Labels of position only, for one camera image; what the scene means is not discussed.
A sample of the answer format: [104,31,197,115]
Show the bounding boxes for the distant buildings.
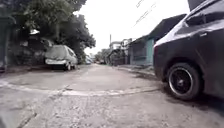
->
[105,37,133,66]

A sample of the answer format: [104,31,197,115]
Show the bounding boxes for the distant vehicle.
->
[85,55,93,65]

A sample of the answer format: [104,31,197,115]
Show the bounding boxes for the teal walled building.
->
[127,13,188,67]

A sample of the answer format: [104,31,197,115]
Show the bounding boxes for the grey concrete road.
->
[0,63,224,128]

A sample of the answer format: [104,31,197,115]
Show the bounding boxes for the covered silver van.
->
[44,44,79,71]

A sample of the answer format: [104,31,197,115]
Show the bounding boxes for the row of trees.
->
[0,0,97,68]

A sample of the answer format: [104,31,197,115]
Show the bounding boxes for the dark car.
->
[152,0,224,102]

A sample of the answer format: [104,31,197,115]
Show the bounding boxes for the overhead wires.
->
[132,0,158,28]

